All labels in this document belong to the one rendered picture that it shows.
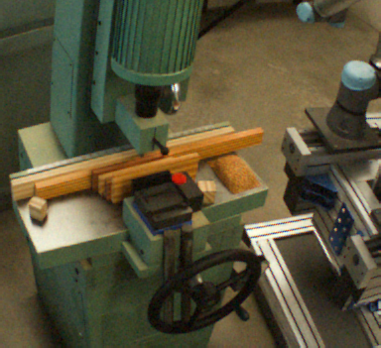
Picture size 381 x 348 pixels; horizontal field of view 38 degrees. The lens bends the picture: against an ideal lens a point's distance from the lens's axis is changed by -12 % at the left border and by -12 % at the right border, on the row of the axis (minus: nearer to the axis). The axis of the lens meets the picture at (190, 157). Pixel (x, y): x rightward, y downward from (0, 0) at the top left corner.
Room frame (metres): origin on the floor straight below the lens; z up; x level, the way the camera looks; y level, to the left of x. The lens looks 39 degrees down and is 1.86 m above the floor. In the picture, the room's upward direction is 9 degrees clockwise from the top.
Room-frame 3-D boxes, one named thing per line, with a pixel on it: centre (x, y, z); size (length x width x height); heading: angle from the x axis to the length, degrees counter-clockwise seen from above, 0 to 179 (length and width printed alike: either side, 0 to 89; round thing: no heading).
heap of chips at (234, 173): (1.16, -0.11, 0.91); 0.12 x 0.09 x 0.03; 35
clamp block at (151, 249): (0.94, 0.03, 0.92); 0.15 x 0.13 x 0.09; 125
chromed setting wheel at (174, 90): (1.29, 0.08, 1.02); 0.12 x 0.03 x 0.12; 35
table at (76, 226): (1.01, 0.08, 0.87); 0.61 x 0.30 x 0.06; 125
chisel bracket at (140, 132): (1.13, 0.12, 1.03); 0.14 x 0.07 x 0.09; 35
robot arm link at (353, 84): (1.60, -0.49, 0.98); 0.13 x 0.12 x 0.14; 127
